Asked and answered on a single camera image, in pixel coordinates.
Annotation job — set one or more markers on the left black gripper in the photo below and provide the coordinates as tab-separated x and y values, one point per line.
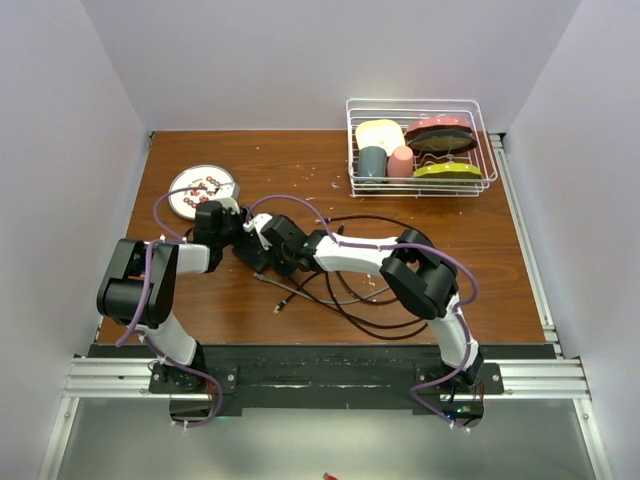
240	219

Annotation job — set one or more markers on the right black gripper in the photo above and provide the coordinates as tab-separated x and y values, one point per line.
284	271

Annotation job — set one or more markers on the black network switch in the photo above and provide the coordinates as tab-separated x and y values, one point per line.
253	255

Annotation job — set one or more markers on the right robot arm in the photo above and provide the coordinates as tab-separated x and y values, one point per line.
428	283

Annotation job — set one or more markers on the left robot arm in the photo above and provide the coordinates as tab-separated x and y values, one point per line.
138	288

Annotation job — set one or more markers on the round white patterned plate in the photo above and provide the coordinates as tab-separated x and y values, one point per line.
194	186

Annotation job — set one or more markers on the dark grey cup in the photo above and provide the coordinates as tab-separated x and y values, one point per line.
371	165

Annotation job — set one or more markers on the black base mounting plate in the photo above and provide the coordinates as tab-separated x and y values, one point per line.
377	377

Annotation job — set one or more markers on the pink cup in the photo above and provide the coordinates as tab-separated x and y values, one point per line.
400	164

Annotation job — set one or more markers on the cream yellow plate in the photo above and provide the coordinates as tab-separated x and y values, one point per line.
383	133

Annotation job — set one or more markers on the olive green bowl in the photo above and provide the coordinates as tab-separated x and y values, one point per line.
448	170

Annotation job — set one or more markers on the black brown bowl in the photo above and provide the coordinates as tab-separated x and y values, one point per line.
443	142

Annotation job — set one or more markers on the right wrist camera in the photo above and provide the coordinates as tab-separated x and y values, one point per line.
254	229

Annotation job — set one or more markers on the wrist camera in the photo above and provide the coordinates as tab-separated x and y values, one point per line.
227	195
254	229

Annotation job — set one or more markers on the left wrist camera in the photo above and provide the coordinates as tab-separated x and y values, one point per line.
227	195

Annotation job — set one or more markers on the white wire dish rack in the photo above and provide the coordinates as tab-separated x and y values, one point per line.
404	112

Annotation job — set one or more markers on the aluminium frame rail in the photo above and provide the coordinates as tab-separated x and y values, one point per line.
541	427

